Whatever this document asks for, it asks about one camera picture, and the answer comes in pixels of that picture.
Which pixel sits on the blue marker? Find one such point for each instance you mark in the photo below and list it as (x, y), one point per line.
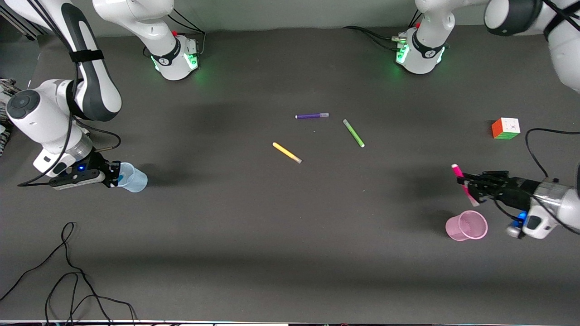
(120, 179)

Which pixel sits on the translucent pink cup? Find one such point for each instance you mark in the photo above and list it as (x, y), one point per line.
(466, 225)

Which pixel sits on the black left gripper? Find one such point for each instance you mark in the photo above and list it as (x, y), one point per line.
(515, 189)

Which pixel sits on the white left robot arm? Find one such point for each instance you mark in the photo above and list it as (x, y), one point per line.
(566, 40)

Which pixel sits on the colourful puzzle cube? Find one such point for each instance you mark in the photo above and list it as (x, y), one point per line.
(505, 128)

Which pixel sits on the translucent blue cup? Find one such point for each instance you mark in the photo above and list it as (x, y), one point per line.
(133, 179)

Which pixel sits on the green marker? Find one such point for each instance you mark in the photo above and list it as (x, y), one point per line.
(353, 133)

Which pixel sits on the pink marker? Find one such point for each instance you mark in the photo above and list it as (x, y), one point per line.
(457, 171)

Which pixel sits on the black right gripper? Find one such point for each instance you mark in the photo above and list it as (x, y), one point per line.
(99, 162)

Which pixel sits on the yellow marker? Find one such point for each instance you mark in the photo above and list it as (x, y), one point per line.
(286, 152)

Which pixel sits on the purple marker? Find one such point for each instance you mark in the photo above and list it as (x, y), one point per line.
(311, 116)

